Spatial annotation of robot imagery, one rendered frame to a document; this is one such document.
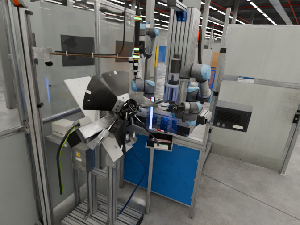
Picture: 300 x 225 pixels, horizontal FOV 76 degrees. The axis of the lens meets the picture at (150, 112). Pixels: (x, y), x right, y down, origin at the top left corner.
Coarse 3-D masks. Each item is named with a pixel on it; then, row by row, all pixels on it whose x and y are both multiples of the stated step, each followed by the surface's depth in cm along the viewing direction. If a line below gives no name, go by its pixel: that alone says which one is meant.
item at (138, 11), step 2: (138, 6) 127; (138, 8) 127; (136, 10) 128; (138, 10) 127; (140, 10) 129; (136, 12) 128; (138, 12) 128; (140, 12) 128; (136, 14) 128; (138, 14) 128; (140, 14) 129; (134, 60) 138; (136, 60) 137; (134, 62) 138; (136, 62) 138; (134, 64) 138; (136, 64) 138; (134, 66) 139; (136, 66) 139; (134, 68) 140; (136, 68) 139; (134, 72) 141; (136, 72) 141; (134, 74) 141; (136, 74) 141
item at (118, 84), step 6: (108, 72) 151; (120, 72) 155; (126, 72) 157; (108, 78) 149; (114, 78) 150; (120, 78) 151; (126, 78) 153; (108, 84) 147; (114, 84) 148; (120, 84) 148; (126, 84) 149; (114, 90) 146; (120, 90) 146; (126, 90) 147
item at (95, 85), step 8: (96, 80) 122; (88, 88) 118; (96, 88) 122; (104, 88) 126; (88, 96) 119; (96, 96) 122; (104, 96) 126; (112, 96) 130; (88, 104) 119; (96, 104) 124; (104, 104) 128; (112, 104) 132
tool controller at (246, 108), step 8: (216, 104) 154; (224, 104) 152; (232, 104) 152; (240, 104) 151; (216, 112) 154; (224, 112) 151; (232, 112) 148; (240, 112) 145; (248, 112) 142; (216, 120) 157; (224, 120) 154; (232, 120) 151; (240, 120) 148; (248, 120) 145; (232, 128) 154; (240, 128) 151
